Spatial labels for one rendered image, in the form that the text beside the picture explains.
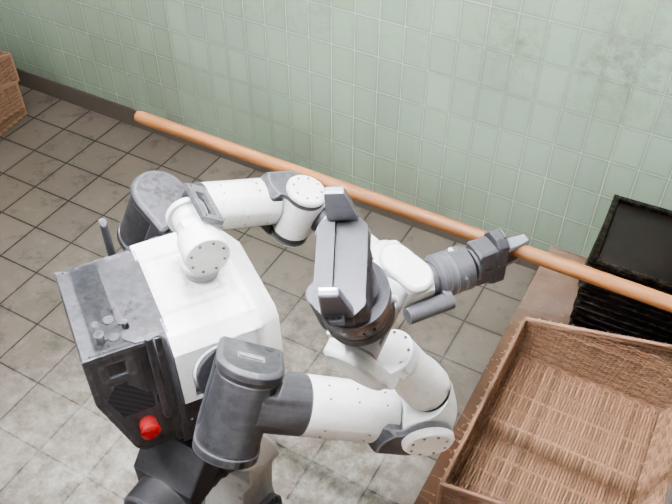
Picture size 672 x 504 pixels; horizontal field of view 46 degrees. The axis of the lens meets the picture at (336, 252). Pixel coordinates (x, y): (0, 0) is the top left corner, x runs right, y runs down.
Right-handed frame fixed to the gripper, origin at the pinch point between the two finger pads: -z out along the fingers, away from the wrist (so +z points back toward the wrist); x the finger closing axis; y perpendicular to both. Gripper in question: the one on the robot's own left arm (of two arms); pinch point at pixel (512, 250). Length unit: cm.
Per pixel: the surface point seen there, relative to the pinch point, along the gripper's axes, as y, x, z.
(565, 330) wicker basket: -6, 44, -28
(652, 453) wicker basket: 25, 59, -33
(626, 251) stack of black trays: -11, 29, -47
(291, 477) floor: -39, 118, 37
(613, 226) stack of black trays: -20, 29, -50
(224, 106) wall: -205, 88, -3
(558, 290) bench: -29, 61, -47
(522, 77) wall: -99, 36, -78
